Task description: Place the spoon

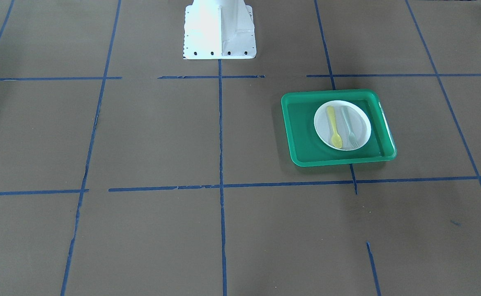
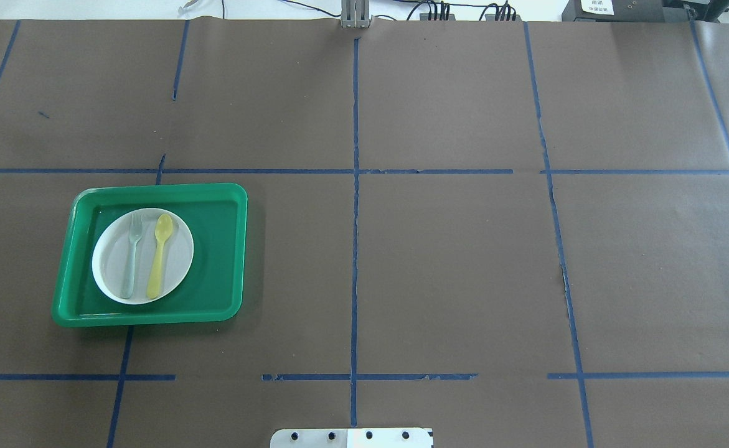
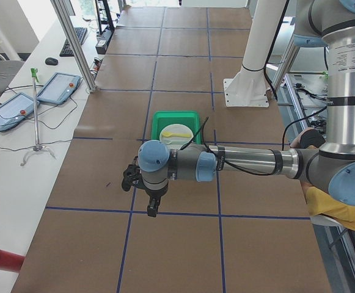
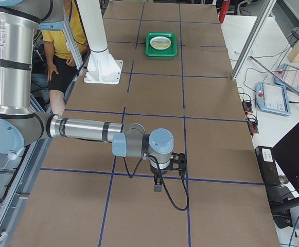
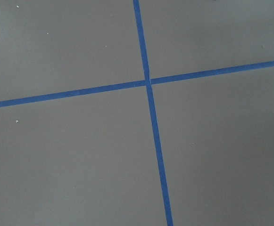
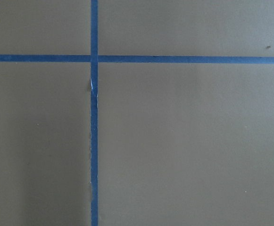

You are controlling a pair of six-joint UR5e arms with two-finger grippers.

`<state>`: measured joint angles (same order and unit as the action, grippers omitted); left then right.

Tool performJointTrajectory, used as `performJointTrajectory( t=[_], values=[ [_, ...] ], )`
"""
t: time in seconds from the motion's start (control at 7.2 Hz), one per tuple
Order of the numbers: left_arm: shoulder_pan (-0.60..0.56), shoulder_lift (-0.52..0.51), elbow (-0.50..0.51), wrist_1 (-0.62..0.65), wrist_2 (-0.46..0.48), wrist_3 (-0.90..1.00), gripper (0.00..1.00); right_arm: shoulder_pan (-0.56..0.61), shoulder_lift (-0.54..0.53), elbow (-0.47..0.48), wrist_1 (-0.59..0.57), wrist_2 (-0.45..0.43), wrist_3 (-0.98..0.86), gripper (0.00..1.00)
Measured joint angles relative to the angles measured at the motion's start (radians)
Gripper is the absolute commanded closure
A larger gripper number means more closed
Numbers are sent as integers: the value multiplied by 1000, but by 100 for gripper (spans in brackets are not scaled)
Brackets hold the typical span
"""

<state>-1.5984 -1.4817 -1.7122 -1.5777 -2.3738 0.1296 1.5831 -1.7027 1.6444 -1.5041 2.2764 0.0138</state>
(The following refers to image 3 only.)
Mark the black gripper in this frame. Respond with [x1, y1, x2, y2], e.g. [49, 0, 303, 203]
[145, 186, 167, 217]

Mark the yellow plastic spoon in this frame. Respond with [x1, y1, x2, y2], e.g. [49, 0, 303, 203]
[161, 131, 191, 138]

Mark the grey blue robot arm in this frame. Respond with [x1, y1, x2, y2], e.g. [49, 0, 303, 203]
[122, 1, 355, 217]

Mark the pale green plastic fork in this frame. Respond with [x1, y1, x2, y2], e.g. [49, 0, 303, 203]
[163, 140, 183, 145]

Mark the white round plate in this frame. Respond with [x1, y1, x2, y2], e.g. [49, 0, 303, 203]
[159, 124, 193, 146]

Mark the green plastic tray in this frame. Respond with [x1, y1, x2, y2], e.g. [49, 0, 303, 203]
[152, 110, 200, 147]

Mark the far blue teach pendant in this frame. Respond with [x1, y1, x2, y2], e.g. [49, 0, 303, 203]
[37, 72, 81, 105]

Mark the blue teach pendant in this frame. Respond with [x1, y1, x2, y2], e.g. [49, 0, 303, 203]
[37, 72, 81, 105]
[0, 92, 34, 131]

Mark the red cylinder tube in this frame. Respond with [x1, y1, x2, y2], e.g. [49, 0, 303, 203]
[0, 249, 25, 273]

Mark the near blue teach pendant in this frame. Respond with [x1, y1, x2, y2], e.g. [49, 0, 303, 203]
[0, 92, 34, 131]

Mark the black computer mouse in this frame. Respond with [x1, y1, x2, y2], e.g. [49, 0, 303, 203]
[45, 57, 59, 66]

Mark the black keyboard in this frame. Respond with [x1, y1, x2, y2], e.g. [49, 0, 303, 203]
[59, 27, 89, 57]

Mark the person in yellow shirt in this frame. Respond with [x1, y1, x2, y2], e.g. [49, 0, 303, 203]
[290, 128, 355, 231]

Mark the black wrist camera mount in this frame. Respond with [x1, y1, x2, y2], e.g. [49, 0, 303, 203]
[121, 156, 145, 192]

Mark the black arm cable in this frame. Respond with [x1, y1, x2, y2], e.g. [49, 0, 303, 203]
[180, 116, 303, 176]

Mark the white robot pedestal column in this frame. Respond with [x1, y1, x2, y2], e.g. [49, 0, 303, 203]
[224, 0, 288, 107]

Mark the aluminium frame post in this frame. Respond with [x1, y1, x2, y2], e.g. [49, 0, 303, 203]
[51, 0, 97, 93]

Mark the silver grabber stick green handle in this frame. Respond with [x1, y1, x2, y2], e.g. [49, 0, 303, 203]
[20, 68, 56, 167]

